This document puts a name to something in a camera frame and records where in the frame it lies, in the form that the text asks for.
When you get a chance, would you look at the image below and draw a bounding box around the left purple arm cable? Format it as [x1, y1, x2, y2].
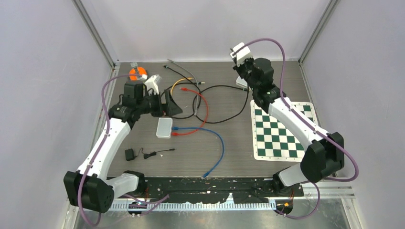
[76, 73, 148, 228]

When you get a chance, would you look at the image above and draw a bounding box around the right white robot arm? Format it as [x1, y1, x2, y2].
[233, 57, 345, 196]

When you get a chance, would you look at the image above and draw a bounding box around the blue ethernet cable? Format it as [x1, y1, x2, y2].
[171, 126, 225, 180]

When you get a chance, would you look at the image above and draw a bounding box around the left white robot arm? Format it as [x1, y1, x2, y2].
[64, 81, 182, 213]

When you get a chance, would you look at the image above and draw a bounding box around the orange S-shaped block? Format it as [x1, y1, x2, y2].
[128, 66, 148, 82]

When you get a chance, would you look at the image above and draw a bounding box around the long black ethernet cable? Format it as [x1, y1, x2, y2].
[192, 84, 251, 124]

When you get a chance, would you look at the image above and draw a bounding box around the black power adapter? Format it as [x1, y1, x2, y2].
[124, 148, 175, 161]

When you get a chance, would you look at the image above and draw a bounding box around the grey ethernet cable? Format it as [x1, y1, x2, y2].
[167, 59, 202, 115]

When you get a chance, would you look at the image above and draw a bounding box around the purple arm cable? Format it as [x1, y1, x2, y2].
[232, 38, 360, 183]
[76, 73, 148, 228]

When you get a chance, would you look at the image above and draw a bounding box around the red ethernet cable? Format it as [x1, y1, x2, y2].
[171, 87, 210, 137]

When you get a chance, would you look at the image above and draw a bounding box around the green white chessboard mat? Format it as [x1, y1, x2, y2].
[250, 100, 305, 162]

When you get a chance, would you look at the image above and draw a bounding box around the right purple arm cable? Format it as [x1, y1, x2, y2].
[232, 38, 360, 183]

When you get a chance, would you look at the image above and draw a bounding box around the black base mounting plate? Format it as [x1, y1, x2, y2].
[128, 177, 304, 204]

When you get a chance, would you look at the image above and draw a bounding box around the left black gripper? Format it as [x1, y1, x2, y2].
[138, 89, 182, 117]

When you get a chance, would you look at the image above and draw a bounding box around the white network switch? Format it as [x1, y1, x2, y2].
[156, 117, 173, 139]
[235, 76, 249, 89]

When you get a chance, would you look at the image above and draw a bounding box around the yellow ethernet cable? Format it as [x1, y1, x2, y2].
[170, 77, 194, 95]

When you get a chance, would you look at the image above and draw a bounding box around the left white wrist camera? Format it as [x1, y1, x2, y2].
[144, 74, 162, 95]

